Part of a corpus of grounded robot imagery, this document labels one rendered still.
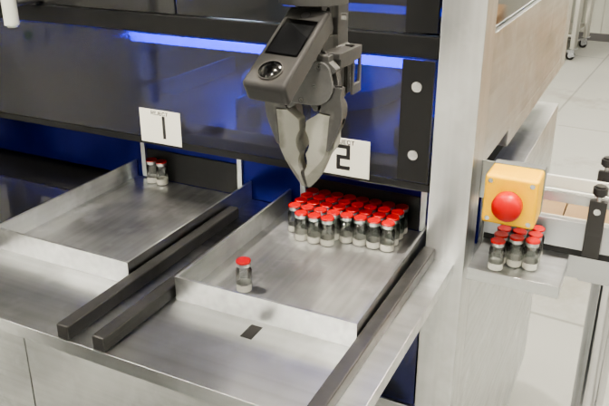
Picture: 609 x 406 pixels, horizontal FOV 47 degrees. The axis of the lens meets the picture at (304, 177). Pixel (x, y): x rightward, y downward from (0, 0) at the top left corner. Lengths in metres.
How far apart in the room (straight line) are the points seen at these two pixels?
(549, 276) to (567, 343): 1.51
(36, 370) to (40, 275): 0.70
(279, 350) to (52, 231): 0.50
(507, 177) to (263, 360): 0.41
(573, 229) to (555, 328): 1.53
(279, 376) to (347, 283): 0.22
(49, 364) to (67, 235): 0.59
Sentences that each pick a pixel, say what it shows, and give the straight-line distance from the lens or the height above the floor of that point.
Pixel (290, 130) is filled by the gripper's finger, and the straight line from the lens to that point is 0.76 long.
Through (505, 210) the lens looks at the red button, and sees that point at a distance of 0.98.
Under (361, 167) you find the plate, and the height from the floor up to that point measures 1.01.
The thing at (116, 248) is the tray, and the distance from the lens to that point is 1.12.
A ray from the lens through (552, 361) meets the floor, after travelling 2.47.
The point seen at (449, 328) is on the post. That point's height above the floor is 0.77.
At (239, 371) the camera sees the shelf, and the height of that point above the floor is 0.88.
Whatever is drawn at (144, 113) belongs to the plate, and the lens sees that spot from 1.24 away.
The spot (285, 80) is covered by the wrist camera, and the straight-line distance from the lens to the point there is 0.66.
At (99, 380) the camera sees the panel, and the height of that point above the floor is 0.42.
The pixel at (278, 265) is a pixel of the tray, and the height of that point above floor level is 0.88.
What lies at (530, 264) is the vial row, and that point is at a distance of 1.07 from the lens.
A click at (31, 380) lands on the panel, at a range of 1.81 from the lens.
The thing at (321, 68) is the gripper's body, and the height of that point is 1.22.
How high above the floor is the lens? 1.38
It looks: 21 degrees down
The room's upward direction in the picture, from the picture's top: straight up
